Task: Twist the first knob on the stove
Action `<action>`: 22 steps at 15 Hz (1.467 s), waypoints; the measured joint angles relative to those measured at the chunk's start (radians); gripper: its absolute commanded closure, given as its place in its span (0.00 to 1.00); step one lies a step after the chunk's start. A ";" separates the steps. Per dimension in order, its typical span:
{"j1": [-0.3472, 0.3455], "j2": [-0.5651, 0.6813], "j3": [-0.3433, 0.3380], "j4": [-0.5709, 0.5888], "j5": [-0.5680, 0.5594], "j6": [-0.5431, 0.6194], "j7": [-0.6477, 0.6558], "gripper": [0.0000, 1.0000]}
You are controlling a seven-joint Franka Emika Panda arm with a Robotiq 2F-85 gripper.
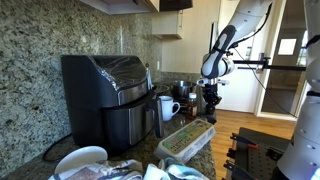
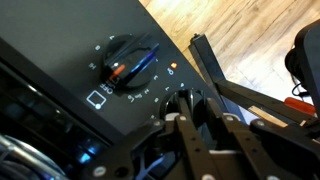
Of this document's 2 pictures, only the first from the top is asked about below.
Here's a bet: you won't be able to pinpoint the brown patterned dish towel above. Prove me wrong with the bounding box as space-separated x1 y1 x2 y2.
48 158 145 180

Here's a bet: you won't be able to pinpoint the large steel pot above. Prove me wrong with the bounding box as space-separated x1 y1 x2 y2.
171 79 198 98

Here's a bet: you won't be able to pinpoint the black camera boom pole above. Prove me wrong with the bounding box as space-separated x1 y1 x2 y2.
233 53 307 73

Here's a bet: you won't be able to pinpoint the white refrigerator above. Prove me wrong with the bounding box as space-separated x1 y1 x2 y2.
208 21 268 114

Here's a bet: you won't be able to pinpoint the white ceramic mug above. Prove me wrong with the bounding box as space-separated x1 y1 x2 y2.
159 95 182 122

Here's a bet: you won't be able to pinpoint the cream wall cabinet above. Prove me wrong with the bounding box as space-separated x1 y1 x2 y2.
152 10 185 40

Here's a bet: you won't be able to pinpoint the wooden upper cabinet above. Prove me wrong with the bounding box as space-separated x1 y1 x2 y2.
79 0 161 15

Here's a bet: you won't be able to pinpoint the metal kitchen tongs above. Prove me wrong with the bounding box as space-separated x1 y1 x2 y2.
145 62 155 90

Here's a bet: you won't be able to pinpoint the amber honey bottle white cap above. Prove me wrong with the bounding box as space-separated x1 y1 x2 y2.
186 92 199 120

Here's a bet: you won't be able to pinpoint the thin black hanging cable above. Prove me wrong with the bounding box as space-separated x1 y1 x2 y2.
233 48 298 118

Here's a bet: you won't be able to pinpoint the shiny steel mixing bowl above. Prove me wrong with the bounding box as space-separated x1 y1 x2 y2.
153 82 172 95

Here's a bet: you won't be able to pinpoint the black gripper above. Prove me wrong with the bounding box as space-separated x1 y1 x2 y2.
203 83 223 115

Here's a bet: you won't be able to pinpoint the dark range hood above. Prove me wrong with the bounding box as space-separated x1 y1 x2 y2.
159 0 194 13

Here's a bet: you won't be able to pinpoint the white egg carton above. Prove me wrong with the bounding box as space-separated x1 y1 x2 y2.
154 118 217 163

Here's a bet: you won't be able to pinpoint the bright background window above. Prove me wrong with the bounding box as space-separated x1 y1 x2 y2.
278 38 298 57
297 39 307 66

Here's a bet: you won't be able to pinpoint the white plate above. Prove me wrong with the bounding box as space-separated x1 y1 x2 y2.
54 145 109 174

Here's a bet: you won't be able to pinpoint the white teal dish towel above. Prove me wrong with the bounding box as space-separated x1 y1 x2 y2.
143 156 212 180

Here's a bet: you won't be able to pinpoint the black air fryer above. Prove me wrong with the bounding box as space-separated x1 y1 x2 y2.
60 54 165 155

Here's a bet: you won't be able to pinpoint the red handled clamp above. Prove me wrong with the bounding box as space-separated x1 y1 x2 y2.
229 132 260 150

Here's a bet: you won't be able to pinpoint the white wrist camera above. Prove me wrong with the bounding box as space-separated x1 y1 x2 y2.
196 77 210 86

